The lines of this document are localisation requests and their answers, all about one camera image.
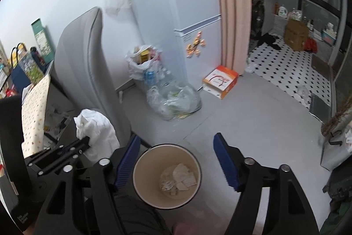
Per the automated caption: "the red bag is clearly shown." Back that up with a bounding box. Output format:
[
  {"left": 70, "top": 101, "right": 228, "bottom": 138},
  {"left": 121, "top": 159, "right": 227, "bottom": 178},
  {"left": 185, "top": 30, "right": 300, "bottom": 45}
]
[{"left": 304, "top": 37, "right": 317, "bottom": 54}]

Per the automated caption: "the white round waste bin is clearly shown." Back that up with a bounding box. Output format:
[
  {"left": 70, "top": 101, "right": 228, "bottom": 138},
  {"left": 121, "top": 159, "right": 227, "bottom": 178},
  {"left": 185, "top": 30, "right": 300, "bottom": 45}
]
[{"left": 132, "top": 143, "right": 202, "bottom": 210}]

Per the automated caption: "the white detergent bottle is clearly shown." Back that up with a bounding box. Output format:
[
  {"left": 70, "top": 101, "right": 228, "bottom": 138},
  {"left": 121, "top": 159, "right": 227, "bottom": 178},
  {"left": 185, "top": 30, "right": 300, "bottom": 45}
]
[{"left": 277, "top": 4, "right": 289, "bottom": 18}]

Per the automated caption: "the navy lunch bag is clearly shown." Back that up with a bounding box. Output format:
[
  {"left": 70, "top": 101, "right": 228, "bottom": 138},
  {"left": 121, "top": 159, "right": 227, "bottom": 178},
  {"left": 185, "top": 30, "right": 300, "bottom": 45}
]
[{"left": 10, "top": 43, "right": 36, "bottom": 87}]

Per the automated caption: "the brown straw broom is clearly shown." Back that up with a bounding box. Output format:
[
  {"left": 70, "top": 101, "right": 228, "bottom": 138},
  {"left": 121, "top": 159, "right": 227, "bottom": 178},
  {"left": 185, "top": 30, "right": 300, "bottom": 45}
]
[{"left": 320, "top": 105, "right": 352, "bottom": 140}]

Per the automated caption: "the floral tablecloth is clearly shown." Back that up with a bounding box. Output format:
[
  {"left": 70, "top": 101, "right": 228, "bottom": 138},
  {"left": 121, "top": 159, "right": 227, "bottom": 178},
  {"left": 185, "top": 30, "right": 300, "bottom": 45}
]
[{"left": 21, "top": 75, "right": 52, "bottom": 159}]

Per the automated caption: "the clear bag of bottles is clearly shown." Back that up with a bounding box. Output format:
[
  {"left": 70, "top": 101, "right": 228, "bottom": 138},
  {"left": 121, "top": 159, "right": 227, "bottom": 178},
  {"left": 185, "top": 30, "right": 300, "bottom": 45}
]
[{"left": 145, "top": 83, "right": 203, "bottom": 122}]

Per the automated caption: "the brown doormat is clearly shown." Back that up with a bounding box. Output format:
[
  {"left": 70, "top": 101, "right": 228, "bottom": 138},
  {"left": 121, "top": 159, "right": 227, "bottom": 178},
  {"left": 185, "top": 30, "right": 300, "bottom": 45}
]
[{"left": 310, "top": 56, "right": 331, "bottom": 79}]

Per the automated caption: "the person's leg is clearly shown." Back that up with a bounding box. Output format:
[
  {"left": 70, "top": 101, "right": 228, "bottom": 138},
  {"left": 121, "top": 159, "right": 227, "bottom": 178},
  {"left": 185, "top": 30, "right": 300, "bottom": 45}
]
[{"left": 115, "top": 194, "right": 171, "bottom": 235}]

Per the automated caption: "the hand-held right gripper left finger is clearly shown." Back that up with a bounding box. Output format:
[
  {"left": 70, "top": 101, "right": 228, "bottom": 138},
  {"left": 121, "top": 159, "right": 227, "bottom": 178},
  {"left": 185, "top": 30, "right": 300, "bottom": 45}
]
[{"left": 36, "top": 135, "right": 141, "bottom": 235}]

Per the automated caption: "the pink curtain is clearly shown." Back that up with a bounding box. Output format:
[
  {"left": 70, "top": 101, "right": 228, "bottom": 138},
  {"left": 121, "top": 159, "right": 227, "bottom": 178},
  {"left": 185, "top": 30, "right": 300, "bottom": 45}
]
[{"left": 211, "top": 0, "right": 253, "bottom": 76}]

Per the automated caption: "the white refrigerator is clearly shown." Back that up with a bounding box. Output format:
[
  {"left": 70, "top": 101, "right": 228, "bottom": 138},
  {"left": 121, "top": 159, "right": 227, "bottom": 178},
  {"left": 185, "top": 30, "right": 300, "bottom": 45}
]
[{"left": 129, "top": 0, "right": 222, "bottom": 93}]

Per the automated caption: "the orange dragon fridge magnet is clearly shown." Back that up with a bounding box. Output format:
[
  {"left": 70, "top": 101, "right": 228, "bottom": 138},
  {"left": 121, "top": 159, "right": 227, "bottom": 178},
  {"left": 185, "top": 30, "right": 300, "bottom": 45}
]
[{"left": 186, "top": 31, "right": 207, "bottom": 58}]

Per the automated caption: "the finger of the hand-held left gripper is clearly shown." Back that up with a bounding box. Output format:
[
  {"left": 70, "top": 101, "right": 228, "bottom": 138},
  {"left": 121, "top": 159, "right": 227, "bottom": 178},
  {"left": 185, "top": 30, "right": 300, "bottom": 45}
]
[
  {"left": 37, "top": 142, "right": 92, "bottom": 177},
  {"left": 25, "top": 136, "right": 91, "bottom": 167}
]

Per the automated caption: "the front-load washing machine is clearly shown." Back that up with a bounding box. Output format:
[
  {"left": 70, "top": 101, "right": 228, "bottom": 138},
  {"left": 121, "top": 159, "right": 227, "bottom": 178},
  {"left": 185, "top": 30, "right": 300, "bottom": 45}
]
[{"left": 251, "top": 0, "right": 266, "bottom": 35}]

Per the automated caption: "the tall green box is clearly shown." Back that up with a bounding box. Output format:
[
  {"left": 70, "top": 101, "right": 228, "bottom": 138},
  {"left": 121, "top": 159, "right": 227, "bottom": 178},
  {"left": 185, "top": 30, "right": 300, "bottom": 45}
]
[{"left": 30, "top": 18, "right": 56, "bottom": 65}]

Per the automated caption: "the grey upholstered chair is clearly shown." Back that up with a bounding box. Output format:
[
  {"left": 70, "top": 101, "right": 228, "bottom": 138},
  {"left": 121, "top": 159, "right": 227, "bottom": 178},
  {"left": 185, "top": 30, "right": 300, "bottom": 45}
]
[{"left": 52, "top": 6, "right": 133, "bottom": 142}]

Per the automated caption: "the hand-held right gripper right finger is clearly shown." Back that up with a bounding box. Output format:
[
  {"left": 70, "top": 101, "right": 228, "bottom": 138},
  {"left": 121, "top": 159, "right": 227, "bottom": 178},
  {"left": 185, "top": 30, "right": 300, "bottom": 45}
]
[{"left": 213, "top": 133, "right": 319, "bottom": 235}]

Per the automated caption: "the orange and white cardboard box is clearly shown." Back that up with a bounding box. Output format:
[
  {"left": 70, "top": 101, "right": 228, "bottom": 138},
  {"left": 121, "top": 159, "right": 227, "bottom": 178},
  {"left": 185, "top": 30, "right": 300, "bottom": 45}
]
[{"left": 202, "top": 65, "right": 239, "bottom": 100}]

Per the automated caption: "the brown cardboard box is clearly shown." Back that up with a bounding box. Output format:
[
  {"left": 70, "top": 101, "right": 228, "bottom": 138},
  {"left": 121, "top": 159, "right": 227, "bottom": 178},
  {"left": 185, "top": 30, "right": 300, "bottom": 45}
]
[{"left": 284, "top": 19, "right": 310, "bottom": 52}]

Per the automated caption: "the white plastic bag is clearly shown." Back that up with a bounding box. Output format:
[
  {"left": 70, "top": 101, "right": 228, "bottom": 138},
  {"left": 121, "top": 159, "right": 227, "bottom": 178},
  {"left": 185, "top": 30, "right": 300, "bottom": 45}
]
[{"left": 73, "top": 109, "right": 121, "bottom": 164}]

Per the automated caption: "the white bag of rubbish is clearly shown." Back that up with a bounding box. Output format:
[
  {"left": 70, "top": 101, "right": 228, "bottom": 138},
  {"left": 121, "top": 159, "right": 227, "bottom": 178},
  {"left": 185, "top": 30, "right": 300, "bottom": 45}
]
[{"left": 126, "top": 44, "right": 163, "bottom": 87}]

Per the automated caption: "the black cloth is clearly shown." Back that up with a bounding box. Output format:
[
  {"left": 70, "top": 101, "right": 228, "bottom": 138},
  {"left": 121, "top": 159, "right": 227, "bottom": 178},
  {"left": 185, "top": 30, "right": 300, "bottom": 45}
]
[{"left": 259, "top": 33, "right": 281, "bottom": 50}]

